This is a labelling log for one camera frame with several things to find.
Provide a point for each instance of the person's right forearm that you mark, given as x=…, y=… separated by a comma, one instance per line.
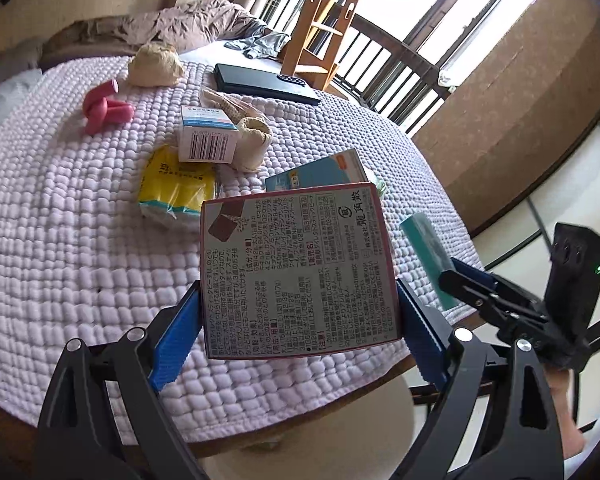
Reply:
x=562, y=410

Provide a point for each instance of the beige crumpled cloth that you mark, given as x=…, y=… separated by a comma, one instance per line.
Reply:
x=155, y=65

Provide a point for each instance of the window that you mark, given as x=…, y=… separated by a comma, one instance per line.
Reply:
x=430, y=0

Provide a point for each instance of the white bed sheet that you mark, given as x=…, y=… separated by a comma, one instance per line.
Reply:
x=200, y=55

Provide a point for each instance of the teal green packet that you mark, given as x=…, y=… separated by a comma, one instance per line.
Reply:
x=422, y=245

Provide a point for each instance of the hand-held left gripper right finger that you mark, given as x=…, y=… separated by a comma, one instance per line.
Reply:
x=422, y=335

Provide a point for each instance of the white and blue medicine box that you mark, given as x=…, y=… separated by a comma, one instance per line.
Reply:
x=207, y=142

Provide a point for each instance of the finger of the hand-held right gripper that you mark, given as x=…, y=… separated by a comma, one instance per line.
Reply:
x=475, y=272
x=460, y=285

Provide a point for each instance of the grey-blue garment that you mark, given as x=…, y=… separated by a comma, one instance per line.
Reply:
x=260, y=45

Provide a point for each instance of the white pillow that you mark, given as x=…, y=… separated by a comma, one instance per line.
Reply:
x=5, y=105

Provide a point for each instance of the yellow packet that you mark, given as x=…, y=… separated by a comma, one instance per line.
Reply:
x=175, y=187

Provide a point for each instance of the lilac quilted mat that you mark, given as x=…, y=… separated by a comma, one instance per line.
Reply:
x=80, y=260

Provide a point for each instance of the pink cardboard box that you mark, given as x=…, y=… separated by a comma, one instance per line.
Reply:
x=300, y=270

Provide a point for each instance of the black flat case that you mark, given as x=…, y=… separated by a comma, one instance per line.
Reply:
x=260, y=82

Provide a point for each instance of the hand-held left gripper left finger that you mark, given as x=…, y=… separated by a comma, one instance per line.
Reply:
x=177, y=340

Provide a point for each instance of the brown blanket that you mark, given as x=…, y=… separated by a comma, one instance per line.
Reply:
x=170, y=20

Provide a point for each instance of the grey pillow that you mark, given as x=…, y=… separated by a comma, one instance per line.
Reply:
x=10, y=60

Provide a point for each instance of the pink plastic toy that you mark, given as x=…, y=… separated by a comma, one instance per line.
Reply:
x=105, y=107

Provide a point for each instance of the light blue box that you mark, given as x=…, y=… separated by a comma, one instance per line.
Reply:
x=320, y=172

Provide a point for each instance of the black balcony railing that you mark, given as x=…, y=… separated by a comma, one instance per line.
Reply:
x=405, y=60

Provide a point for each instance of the wooden bunk ladder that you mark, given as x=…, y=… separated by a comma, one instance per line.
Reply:
x=300, y=35

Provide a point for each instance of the small clear packet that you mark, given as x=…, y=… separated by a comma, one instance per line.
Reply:
x=220, y=100

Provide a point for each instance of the small white fixture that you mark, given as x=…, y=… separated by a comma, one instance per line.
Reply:
x=446, y=81

